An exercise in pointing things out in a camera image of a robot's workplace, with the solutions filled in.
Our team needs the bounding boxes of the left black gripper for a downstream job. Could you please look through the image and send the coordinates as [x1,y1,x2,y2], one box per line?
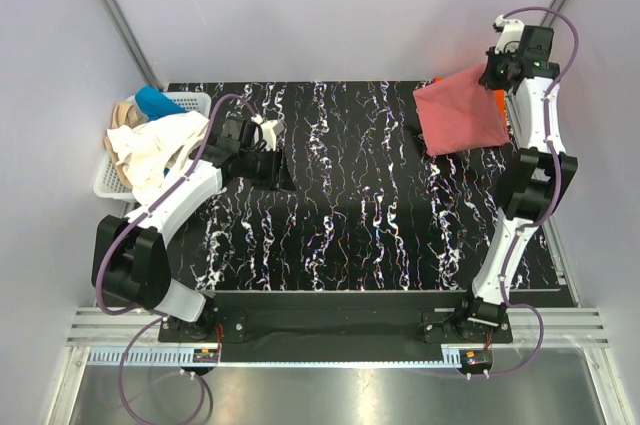
[240,145,296,193]

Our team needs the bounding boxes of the salmon pink t-shirt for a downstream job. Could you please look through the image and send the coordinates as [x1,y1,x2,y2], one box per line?
[413,64,509,157]

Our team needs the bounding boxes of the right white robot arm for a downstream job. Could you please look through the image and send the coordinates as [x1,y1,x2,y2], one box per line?
[448,17,578,343]

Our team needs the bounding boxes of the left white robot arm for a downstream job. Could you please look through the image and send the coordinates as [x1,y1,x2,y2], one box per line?
[91,117,296,342]

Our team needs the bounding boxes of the folded orange t-shirt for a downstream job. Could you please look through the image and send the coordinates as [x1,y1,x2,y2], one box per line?
[424,69,506,125]

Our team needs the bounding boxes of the white t-shirt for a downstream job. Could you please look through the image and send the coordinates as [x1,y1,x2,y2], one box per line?
[107,111,209,205]

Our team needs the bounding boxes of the blue t-shirt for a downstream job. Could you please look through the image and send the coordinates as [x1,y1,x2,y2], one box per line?
[134,86,186,121]

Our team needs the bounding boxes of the beige t-shirt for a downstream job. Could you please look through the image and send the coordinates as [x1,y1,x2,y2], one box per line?
[104,101,149,169]

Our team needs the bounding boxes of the white plastic laundry basket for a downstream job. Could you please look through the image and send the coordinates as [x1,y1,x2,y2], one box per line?
[93,91,211,203]

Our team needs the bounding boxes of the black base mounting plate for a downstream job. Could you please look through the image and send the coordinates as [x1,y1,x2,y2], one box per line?
[159,291,512,366]

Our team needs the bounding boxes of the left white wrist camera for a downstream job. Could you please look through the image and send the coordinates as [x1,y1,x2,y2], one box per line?
[251,115,285,151]

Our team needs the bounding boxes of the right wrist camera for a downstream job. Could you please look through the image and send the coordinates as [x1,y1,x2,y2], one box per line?
[493,15,525,54]

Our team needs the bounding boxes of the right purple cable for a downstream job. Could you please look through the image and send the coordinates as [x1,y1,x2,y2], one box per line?
[414,5,581,380]

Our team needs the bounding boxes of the purple cable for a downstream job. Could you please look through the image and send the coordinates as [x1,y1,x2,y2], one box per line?
[414,5,581,380]
[94,93,263,423]

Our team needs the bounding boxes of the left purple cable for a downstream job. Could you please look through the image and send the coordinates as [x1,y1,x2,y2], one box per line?
[94,93,263,423]

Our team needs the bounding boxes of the left aluminium frame post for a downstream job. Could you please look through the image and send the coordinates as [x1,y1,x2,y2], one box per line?
[99,0,165,90]

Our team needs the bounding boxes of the white slotted cable duct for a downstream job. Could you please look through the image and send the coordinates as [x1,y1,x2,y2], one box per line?
[87,347,493,367]

